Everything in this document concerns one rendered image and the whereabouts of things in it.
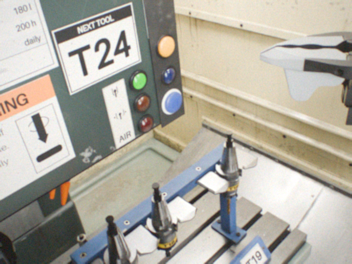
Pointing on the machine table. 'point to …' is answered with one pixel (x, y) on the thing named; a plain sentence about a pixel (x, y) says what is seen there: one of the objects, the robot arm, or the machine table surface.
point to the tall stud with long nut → (81, 239)
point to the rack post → (228, 221)
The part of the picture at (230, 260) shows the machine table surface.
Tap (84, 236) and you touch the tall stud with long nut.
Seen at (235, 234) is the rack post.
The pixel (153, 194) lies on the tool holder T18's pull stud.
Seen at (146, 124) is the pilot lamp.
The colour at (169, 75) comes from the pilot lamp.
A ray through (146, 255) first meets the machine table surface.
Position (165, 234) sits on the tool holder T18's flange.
